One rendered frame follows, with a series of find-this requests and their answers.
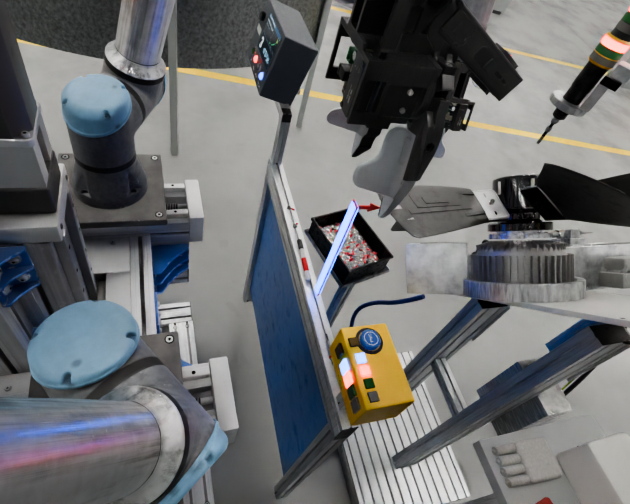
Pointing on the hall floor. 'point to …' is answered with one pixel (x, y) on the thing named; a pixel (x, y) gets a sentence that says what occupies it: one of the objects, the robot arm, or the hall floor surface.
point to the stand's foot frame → (358, 473)
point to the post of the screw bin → (338, 303)
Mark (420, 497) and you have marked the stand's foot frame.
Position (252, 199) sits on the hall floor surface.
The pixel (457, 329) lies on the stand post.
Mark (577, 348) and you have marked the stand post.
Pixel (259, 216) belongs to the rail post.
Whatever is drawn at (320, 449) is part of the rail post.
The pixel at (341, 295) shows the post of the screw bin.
